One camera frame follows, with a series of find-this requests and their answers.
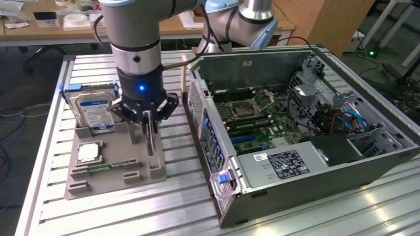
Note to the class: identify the silver CPU chip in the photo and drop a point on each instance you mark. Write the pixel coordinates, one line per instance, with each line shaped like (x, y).
(88, 153)

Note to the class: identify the wooden desk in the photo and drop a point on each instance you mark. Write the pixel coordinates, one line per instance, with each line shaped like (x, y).
(49, 34)

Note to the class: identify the hard disk with blue carrier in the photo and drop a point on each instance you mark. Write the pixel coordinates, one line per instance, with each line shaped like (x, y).
(93, 110)

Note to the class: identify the metal disk bay cage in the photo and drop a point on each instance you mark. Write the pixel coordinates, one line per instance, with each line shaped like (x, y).
(308, 96)

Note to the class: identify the red small item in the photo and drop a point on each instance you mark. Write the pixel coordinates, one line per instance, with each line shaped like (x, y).
(97, 7)

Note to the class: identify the black office chair base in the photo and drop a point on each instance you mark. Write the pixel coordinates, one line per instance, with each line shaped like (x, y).
(39, 55)

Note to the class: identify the open grey PC case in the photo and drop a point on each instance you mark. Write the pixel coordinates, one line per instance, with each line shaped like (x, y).
(295, 186)

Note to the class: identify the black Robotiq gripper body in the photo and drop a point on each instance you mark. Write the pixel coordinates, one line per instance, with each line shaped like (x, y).
(143, 83)

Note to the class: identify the CPU socket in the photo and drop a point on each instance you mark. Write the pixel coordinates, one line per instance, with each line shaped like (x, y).
(243, 109)

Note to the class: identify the white paper stack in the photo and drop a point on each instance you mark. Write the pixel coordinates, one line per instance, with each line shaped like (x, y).
(189, 22)

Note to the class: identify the green RAM stick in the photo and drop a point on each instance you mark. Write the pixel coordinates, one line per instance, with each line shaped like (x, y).
(104, 167)

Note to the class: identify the wooden cabinet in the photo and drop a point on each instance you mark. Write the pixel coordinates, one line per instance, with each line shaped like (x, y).
(335, 22)

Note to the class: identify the grey power supply unit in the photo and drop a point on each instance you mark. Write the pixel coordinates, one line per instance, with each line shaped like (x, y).
(263, 169)

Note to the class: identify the blue case latch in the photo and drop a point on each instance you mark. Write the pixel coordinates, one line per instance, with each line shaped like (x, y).
(223, 178)

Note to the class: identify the graphics card with metal bracket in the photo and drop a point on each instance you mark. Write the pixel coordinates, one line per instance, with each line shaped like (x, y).
(151, 140)

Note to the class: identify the metal socket cover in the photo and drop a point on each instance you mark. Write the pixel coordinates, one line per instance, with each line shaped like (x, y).
(264, 99)

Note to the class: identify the plain white labelled box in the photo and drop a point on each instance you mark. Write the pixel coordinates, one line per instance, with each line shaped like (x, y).
(96, 21)

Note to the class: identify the white tape roll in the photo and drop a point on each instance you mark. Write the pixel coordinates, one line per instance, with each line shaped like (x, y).
(61, 2)

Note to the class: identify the brown cardboard box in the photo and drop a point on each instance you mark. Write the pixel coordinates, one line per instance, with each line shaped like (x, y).
(197, 11)

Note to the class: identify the device with green light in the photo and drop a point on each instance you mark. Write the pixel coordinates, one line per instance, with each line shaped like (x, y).
(371, 52)

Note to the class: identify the white box with black top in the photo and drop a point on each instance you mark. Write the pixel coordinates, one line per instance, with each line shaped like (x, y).
(47, 19)

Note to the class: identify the white paper slip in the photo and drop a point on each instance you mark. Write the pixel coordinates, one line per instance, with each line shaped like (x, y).
(16, 25)

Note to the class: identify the white table frame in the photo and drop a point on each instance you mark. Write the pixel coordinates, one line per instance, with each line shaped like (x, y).
(387, 19)

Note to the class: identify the blue expansion slot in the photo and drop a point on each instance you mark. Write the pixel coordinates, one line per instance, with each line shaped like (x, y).
(243, 139)

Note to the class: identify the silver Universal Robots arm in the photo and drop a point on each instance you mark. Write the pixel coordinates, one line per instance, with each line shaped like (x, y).
(135, 32)

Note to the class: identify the grey plastic parts rack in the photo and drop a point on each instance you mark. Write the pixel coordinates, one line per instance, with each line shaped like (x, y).
(115, 177)

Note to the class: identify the green motherboard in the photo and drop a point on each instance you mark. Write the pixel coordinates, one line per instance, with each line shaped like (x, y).
(279, 132)

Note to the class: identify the white box holding bowl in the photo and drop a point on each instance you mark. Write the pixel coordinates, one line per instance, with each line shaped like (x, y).
(76, 23)

